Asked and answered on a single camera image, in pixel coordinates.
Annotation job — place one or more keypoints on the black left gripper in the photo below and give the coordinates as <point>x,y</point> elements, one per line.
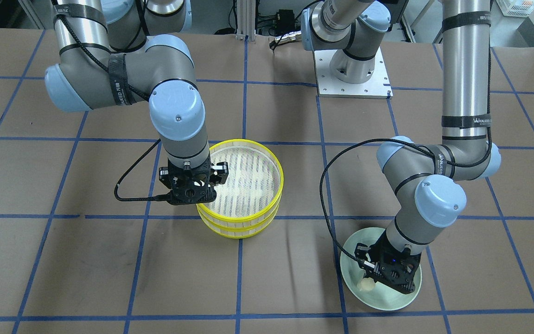
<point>374,254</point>

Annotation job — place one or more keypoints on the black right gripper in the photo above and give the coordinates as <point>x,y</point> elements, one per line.
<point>221,170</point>

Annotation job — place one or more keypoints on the white steamed bun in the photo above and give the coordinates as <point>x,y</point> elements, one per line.
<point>366,284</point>

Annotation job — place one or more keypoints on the yellow steamer layer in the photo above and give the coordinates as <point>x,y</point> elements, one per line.
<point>254,185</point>
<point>238,228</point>

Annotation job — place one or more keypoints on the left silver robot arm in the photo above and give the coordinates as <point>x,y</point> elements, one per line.
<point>424,178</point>

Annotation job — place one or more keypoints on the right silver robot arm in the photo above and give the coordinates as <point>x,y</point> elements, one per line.
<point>121,52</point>

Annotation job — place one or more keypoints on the light green plate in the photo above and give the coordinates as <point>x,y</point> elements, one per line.
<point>375,295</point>

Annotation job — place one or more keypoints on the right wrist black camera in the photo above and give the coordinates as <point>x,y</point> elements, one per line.
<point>191,191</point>

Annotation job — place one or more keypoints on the aluminium frame post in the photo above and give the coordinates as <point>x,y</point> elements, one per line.
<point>246,11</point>

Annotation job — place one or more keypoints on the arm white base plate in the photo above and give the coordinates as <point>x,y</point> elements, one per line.
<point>341,76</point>

